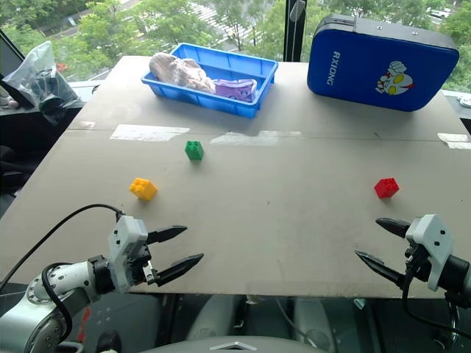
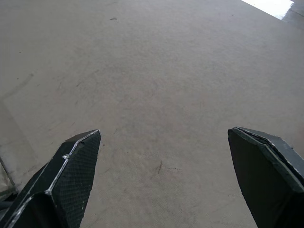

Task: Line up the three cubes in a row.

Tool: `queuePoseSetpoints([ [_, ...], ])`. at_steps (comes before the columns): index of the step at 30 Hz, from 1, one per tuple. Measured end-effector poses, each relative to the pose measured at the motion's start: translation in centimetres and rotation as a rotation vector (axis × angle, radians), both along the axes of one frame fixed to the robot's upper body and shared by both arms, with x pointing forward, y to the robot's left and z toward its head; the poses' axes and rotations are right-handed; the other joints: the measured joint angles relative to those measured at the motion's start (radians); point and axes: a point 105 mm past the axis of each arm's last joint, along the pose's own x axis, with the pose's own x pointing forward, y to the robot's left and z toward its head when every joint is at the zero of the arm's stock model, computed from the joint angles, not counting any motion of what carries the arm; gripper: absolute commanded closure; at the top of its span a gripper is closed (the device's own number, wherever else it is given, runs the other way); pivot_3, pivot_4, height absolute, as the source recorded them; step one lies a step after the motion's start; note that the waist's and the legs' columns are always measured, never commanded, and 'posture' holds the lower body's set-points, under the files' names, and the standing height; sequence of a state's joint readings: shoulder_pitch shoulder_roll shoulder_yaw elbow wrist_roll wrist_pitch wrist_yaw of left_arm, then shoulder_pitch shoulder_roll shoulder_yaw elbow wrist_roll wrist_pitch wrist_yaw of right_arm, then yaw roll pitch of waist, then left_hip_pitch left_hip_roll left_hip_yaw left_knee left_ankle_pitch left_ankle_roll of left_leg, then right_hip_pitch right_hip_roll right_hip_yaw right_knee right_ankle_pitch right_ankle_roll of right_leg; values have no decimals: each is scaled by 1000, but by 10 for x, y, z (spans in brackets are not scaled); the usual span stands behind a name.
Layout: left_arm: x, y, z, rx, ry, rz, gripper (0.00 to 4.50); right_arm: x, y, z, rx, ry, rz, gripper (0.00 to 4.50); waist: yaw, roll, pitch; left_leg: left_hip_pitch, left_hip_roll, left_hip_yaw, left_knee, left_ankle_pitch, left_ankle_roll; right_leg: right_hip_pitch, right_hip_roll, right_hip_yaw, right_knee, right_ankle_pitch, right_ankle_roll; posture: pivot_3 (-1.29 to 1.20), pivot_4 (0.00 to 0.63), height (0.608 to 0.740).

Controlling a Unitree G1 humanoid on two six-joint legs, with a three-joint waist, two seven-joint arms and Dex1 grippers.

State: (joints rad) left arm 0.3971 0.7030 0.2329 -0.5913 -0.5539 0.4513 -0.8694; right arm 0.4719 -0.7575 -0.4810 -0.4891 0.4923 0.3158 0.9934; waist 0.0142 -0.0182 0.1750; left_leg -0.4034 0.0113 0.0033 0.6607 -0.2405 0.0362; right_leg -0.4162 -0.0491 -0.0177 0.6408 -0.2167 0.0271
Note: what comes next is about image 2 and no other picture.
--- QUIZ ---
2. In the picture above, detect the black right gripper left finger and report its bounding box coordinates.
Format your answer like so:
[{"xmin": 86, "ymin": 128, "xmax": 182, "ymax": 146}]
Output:
[{"xmin": 0, "ymin": 129, "xmax": 101, "ymax": 228}]

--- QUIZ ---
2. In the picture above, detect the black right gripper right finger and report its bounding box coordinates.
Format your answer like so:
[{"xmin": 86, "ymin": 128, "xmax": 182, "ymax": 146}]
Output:
[{"xmin": 228, "ymin": 126, "xmax": 304, "ymax": 228}]

